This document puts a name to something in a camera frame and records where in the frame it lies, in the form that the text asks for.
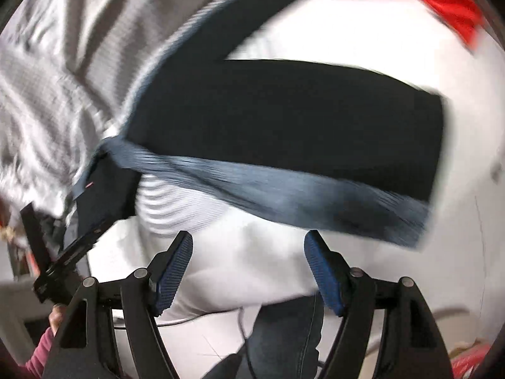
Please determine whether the pink sleeve forearm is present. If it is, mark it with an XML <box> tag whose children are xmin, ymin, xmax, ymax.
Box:
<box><xmin>16</xmin><ymin>328</ymin><xmax>54</xmax><ymax>379</ymax></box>

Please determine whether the grey white striped duvet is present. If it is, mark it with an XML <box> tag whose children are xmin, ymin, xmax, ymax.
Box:
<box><xmin>1</xmin><ymin>0</ymin><xmax>212</xmax><ymax>216</ymax></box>

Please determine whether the white striped mattress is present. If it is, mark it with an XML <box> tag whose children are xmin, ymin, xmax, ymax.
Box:
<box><xmin>77</xmin><ymin>0</ymin><xmax>504</xmax><ymax>318</ymax></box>

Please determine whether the black blanket with blue border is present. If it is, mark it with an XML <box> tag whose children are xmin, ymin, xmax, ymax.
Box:
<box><xmin>76</xmin><ymin>0</ymin><xmax>444</xmax><ymax>247</ymax></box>

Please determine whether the person left hand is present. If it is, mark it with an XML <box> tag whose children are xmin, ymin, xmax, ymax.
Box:
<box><xmin>49</xmin><ymin>304</ymin><xmax>67</xmax><ymax>335</ymax></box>

